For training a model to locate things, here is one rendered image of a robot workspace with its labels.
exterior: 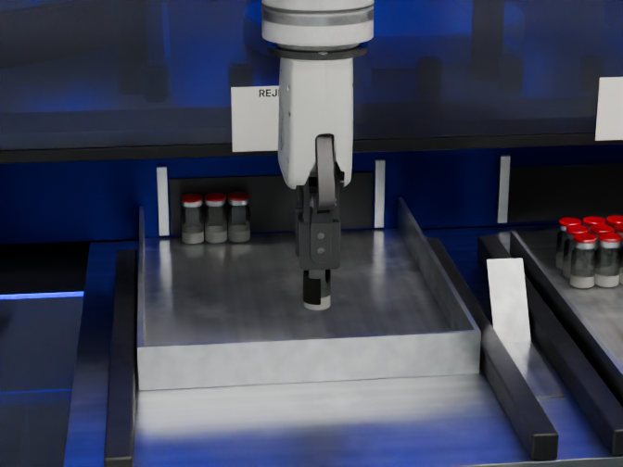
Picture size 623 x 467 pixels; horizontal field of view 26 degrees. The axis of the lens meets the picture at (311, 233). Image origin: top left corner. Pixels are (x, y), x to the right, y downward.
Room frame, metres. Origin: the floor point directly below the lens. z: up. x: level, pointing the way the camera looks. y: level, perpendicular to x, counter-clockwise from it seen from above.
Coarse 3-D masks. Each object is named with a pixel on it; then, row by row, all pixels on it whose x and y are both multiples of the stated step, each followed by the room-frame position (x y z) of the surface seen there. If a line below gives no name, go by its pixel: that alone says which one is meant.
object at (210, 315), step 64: (192, 256) 1.20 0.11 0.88; (256, 256) 1.20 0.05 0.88; (384, 256) 1.20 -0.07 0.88; (192, 320) 1.05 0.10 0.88; (256, 320) 1.05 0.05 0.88; (320, 320) 1.05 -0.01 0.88; (384, 320) 1.05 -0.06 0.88; (448, 320) 1.04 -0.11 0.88; (192, 384) 0.92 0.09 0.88; (256, 384) 0.93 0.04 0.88
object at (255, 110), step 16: (240, 96) 1.18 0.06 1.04; (256, 96) 1.19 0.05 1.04; (272, 96) 1.19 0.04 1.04; (240, 112) 1.18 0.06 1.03; (256, 112) 1.19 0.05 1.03; (272, 112) 1.19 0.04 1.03; (240, 128) 1.18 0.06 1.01; (256, 128) 1.19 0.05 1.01; (272, 128) 1.19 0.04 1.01; (240, 144) 1.18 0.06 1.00; (256, 144) 1.19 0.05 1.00; (272, 144) 1.19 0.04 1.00
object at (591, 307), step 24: (528, 264) 1.12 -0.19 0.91; (552, 264) 1.18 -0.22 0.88; (552, 288) 1.04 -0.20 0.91; (576, 288) 1.12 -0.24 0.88; (600, 288) 1.12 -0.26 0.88; (576, 312) 0.98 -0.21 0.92; (600, 312) 1.06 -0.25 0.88; (576, 336) 0.97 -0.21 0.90; (600, 336) 1.01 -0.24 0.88; (600, 360) 0.92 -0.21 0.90
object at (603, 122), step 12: (600, 84) 1.22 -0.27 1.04; (612, 84) 1.22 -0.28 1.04; (600, 96) 1.22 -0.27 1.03; (612, 96) 1.22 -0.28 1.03; (600, 108) 1.22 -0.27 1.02; (612, 108) 1.22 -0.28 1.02; (600, 120) 1.22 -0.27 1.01; (612, 120) 1.22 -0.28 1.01; (600, 132) 1.22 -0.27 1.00; (612, 132) 1.22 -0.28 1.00
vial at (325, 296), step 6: (312, 270) 1.00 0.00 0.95; (318, 270) 1.00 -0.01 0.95; (324, 270) 1.00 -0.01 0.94; (330, 270) 1.01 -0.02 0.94; (306, 276) 1.00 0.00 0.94; (312, 276) 1.00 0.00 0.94; (318, 276) 1.00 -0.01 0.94; (324, 276) 1.00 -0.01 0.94; (330, 276) 1.00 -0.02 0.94; (324, 282) 1.00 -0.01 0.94; (330, 282) 1.00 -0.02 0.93; (324, 288) 1.00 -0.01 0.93; (330, 288) 1.00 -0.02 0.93; (324, 294) 1.00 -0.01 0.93; (330, 294) 1.00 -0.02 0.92; (324, 300) 1.00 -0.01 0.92; (330, 300) 1.00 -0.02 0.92; (306, 306) 1.00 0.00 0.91; (312, 306) 1.00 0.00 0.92; (318, 306) 1.00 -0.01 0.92; (324, 306) 1.00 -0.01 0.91
